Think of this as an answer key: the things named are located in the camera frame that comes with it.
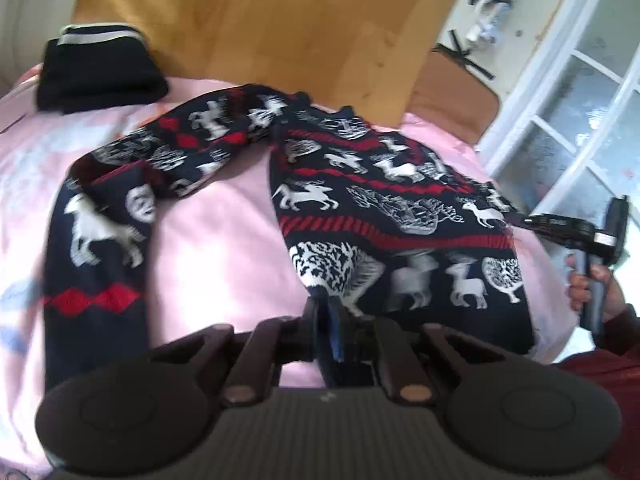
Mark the navy patterned reindeer sweater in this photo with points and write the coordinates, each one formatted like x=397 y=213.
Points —
x=400 y=200

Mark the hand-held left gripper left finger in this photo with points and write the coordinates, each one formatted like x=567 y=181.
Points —
x=336 y=336

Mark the wood-pattern board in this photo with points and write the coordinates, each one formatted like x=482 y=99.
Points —
x=275 y=25

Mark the person's right hand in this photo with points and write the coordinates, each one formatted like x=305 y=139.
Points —
x=612 y=292

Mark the pink printed bedsheet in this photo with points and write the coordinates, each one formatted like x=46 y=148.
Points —
x=215 y=240

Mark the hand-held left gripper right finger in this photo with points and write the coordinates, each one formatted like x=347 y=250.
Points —
x=361 y=341

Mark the black tape cross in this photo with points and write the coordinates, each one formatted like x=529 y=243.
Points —
x=462 y=55

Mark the folded black garment white stripe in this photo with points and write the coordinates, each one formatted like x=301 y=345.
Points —
x=100 y=80

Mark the person's right forearm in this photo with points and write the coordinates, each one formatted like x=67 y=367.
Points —
x=610 y=390

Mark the white framed frosted glass door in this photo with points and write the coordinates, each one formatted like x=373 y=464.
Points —
x=575 y=110

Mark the brown perforated cushion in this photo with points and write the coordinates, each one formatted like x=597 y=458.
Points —
x=452 y=100

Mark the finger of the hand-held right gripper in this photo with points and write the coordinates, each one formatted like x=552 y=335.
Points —
x=555 y=226

